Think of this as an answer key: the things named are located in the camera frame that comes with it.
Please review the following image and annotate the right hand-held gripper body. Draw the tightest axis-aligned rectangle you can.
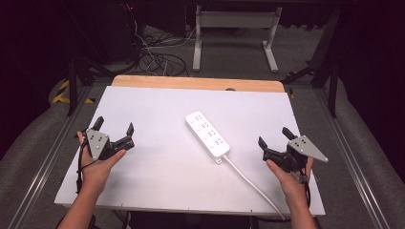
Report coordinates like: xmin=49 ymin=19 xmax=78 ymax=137
xmin=262 ymin=135 xmax=330 ymax=175

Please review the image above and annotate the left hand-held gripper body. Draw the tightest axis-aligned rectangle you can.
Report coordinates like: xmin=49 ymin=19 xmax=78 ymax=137
xmin=84 ymin=127 xmax=136 ymax=161

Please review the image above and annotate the white power strip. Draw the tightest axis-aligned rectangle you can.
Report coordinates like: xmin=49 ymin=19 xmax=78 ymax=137
xmin=184 ymin=111 xmax=231 ymax=158

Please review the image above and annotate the person's left hand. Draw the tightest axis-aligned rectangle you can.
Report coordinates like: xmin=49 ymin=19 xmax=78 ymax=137
xmin=75 ymin=131 xmax=128 ymax=196

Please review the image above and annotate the person's right hand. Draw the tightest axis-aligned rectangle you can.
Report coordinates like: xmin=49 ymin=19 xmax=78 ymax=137
xmin=266 ymin=156 xmax=315 ymax=204

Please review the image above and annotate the yellow black hazard tape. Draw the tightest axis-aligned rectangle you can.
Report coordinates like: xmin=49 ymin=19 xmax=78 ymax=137
xmin=52 ymin=79 xmax=96 ymax=105

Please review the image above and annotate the black metal stand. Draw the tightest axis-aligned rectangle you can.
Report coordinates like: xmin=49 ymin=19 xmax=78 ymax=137
xmin=62 ymin=53 xmax=117 ymax=117
xmin=281 ymin=6 xmax=342 ymax=118

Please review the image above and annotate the white board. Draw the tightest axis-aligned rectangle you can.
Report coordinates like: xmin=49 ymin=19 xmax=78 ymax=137
xmin=53 ymin=85 xmax=327 ymax=218

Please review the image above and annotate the wooden table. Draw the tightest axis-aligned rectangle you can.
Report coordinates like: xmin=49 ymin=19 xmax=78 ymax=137
xmin=111 ymin=74 xmax=286 ymax=94

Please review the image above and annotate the black computer case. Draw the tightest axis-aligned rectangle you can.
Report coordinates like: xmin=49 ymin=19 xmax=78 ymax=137
xmin=95 ymin=1 xmax=144 ymax=63

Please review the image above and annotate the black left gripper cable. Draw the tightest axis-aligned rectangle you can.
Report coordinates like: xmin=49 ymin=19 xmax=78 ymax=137
xmin=75 ymin=128 xmax=98 ymax=195

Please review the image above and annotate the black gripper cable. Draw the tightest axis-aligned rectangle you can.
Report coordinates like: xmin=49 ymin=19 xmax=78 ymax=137
xmin=75 ymin=128 xmax=98 ymax=195
xmin=289 ymin=158 xmax=313 ymax=209

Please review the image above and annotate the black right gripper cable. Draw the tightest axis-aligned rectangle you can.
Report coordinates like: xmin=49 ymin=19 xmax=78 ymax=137
xmin=289 ymin=158 xmax=313 ymax=209

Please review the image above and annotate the white power strip cable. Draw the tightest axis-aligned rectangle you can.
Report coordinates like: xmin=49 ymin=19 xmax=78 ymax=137
xmin=215 ymin=154 xmax=287 ymax=221

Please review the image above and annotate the tangle of floor cables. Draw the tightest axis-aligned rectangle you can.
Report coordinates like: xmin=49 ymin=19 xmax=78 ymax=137
xmin=127 ymin=3 xmax=199 ymax=77

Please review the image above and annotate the white metal table frame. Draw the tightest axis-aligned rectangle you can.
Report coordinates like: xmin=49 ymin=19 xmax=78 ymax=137
xmin=192 ymin=4 xmax=284 ymax=73

